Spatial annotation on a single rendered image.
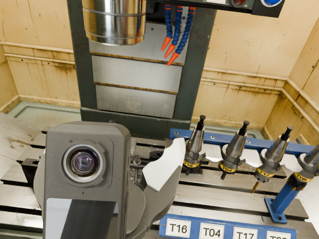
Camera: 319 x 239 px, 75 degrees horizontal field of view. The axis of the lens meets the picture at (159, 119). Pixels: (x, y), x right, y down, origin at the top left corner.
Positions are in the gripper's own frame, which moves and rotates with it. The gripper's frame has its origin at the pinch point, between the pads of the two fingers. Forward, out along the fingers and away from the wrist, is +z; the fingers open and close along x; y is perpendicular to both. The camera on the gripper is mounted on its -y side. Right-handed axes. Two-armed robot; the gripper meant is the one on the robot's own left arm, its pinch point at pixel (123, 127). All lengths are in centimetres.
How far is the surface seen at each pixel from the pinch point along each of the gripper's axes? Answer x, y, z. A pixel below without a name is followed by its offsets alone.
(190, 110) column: 26, 50, 85
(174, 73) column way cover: 13, 26, 81
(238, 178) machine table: 44, 55, 41
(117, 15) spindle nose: -6.5, -6.9, 31.7
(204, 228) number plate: 24, 50, 15
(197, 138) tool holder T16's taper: 15.8, 18.0, 20.9
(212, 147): 21.7, 23.4, 24.2
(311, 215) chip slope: 79, 65, 32
